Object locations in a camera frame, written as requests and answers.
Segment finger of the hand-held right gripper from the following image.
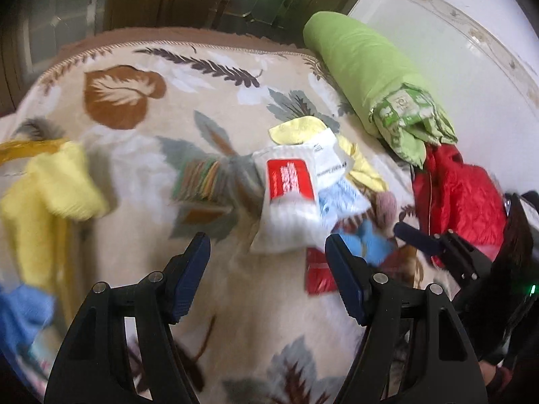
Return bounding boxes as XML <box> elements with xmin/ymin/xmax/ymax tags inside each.
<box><xmin>393</xmin><ymin>221</ymin><xmax>447</xmax><ymax>262</ymax></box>

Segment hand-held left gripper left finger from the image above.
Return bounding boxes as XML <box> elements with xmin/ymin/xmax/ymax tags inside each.
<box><xmin>44</xmin><ymin>232</ymin><xmax>211</xmax><ymax>404</ymax></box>

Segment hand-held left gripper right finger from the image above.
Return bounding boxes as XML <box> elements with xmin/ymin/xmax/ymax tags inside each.
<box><xmin>325</xmin><ymin>233</ymin><xmax>489</xmax><ymax>404</ymax></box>

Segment blue socks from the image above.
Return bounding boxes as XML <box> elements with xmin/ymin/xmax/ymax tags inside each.
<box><xmin>337</xmin><ymin>219</ymin><xmax>399</xmax><ymax>267</ymax></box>

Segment packet of blue masks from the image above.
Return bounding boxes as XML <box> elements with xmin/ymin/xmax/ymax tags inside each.
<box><xmin>318</xmin><ymin>177</ymin><xmax>372</xmax><ymax>222</ymax></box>

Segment white packet with red label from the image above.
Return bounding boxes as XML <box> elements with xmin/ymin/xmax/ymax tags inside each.
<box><xmin>250</xmin><ymin>143</ymin><xmax>327</xmax><ymax>255</ymax></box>

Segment striped colourful packet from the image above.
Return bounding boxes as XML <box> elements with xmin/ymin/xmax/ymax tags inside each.
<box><xmin>172</xmin><ymin>158</ymin><xmax>230</xmax><ymax>203</ymax></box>

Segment plain white packet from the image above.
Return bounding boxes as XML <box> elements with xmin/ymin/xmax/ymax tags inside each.
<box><xmin>312</xmin><ymin>130</ymin><xmax>352</xmax><ymax>190</ymax></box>

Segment pale yellow cloth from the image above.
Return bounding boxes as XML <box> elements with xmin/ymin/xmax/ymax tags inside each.
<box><xmin>269</xmin><ymin>115</ymin><xmax>389</xmax><ymax>196</ymax></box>

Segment yellow towel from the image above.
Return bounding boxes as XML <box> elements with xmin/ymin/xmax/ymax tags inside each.
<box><xmin>0</xmin><ymin>141</ymin><xmax>111</xmax><ymax>299</ymax></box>

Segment blue towel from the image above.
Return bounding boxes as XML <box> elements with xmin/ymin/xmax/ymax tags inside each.
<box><xmin>0</xmin><ymin>284</ymin><xmax>57</xmax><ymax>360</ymax></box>

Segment clear storage bag yellow trim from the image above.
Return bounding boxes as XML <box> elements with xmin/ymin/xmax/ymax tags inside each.
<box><xmin>0</xmin><ymin>137</ymin><xmax>85</xmax><ymax>388</ymax></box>

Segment small pink fluffy item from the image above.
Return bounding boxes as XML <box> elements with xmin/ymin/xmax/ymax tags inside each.
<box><xmin>374</xmin><ymin>191</ymin><xmax>399</xmax><ymax>230</ymax></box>

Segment leaf-printed blanket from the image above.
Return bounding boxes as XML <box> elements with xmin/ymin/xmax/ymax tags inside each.
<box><xmin>0</xmin><ymin>27</ymin><xmax>464</xmax><ymax>404</ymax></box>

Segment rolled green quilt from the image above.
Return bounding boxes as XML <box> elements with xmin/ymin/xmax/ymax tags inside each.
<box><xmin>303</xmin><ymin>12</ymin><xmax>459</xmax><ymax>168</ymax></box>

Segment wooden cabinet with glass doors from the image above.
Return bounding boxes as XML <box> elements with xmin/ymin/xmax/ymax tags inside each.
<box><xmin>0</xmin><ymin>0</ymin><xmax>380</xmax><ymax>110</ymax></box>

